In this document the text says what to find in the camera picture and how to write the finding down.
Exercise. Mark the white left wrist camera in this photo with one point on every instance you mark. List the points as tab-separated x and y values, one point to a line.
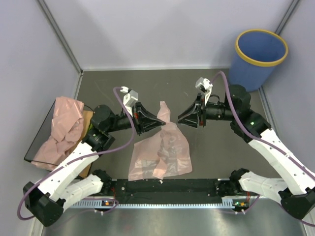
130	97

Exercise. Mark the blue trash bin yellow rim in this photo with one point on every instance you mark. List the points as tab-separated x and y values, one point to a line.
257	53

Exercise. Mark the aluminium frame rail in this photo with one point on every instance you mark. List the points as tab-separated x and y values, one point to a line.
296	196

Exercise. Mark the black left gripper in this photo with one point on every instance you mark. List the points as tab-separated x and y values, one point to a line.
144	120

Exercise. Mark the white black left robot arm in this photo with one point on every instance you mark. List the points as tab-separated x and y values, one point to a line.
73	162

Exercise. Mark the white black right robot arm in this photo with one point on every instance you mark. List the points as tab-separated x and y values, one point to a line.
270	147

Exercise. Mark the pink plastic trash bag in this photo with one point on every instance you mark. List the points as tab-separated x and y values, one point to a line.
165	154
66	128

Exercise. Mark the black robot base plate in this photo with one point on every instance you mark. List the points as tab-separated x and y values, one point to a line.
170	191

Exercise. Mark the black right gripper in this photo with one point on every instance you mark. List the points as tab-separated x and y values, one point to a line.
190	117

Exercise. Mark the black wire frame shelf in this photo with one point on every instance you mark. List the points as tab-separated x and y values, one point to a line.
44	133

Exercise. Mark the grey slotted cable duct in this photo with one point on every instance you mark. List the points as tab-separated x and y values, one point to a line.
95	203

